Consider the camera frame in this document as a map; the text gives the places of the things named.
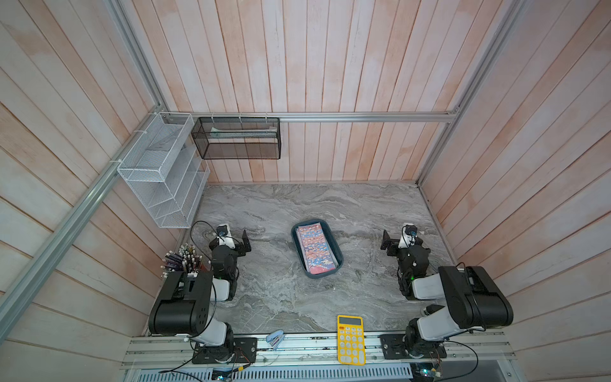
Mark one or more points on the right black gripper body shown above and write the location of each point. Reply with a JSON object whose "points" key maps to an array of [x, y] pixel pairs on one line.
{"points": [[402, 255]]}

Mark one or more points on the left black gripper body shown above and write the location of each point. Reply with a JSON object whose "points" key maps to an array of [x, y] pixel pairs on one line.
{"points": [[239, 251]]}

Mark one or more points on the teal storage tray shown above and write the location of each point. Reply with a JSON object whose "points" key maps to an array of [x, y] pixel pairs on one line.
{"points": [[331, 239]]}

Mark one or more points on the cat sticker sheet pink blue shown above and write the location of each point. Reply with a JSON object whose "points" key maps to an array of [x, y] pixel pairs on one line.
{"points": [[317, 254]]}

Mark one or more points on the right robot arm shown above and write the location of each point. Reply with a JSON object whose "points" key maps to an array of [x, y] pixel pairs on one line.
{"points": [[473, 301]]}

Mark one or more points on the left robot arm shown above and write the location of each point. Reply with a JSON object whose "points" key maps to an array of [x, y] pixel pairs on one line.
{"points": [[193, 285]]}

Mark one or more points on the pencil holder with pencils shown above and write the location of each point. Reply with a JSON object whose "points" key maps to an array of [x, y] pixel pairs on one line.
{"points": [[186, 259]]}

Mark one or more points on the blue stapler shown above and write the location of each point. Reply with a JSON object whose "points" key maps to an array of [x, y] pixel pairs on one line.
{"points": [[274, 339]]}

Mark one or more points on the yellow calculator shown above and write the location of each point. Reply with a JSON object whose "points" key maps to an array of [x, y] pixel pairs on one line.
{"points": [[350, 340]]}

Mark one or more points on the black mesh basket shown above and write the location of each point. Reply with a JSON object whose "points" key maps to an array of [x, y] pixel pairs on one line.
{"points": [[239, 138]]}

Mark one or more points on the green circuit board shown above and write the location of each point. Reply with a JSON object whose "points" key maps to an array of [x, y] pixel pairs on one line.
{"points": [[424, 373]]}

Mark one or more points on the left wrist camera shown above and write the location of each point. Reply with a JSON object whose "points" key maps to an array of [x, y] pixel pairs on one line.
{"points": [[224, 236]]}

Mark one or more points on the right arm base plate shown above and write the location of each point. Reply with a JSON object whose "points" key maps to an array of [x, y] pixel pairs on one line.
{"points": [[403, 346]]}

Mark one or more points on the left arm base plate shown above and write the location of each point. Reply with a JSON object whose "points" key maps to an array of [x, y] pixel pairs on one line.
{"points": [[234, 350]]}

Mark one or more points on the white wire mesh shelf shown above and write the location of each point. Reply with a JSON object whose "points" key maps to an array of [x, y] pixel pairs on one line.
{"points": [[165, 170]]}

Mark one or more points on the aluminium front rail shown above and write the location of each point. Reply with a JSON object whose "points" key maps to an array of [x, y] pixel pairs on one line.
{"points": [[306, 349]]}

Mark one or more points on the white vented cable duct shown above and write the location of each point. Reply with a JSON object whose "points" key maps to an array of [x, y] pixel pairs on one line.
{"points": [[337, 372]]}

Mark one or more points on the aluminium wall rail back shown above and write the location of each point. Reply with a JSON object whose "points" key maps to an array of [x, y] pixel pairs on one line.
{"points": [[339, 117]]}

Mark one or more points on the aluminium wall rail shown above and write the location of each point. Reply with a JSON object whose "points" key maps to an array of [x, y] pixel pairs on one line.
{"points": [[339, 117], [29, 282]]}

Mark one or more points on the aluminium wall rail left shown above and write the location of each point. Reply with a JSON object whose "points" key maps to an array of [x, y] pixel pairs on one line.
{"points": [[29, 282]]}

